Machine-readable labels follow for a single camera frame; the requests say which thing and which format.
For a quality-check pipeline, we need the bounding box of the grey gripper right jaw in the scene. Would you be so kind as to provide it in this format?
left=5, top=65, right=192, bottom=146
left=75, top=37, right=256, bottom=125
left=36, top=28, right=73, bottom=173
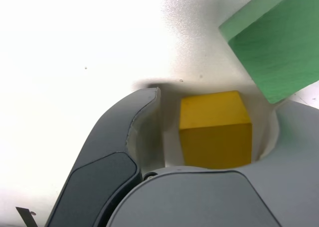
left=107, top=97, right=319, bottom=227

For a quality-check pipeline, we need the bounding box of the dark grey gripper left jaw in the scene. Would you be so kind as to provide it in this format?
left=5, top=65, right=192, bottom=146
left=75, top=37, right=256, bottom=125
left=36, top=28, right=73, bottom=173
left=45, top=87, right=166, bottom=227

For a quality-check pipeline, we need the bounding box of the yellow cube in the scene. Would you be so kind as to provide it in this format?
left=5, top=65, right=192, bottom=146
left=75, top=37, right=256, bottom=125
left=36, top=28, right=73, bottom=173
left=178, top=90, right=253, bottom=170

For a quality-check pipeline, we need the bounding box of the green cube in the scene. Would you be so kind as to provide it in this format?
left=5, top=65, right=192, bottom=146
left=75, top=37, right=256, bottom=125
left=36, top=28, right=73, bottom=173
left=218, top=0, right=319, bottom=105

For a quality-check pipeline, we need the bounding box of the black tape strip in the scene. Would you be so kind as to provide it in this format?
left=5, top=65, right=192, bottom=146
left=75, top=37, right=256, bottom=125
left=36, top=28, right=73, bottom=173
left=15, top=206, right=38, bottom=227

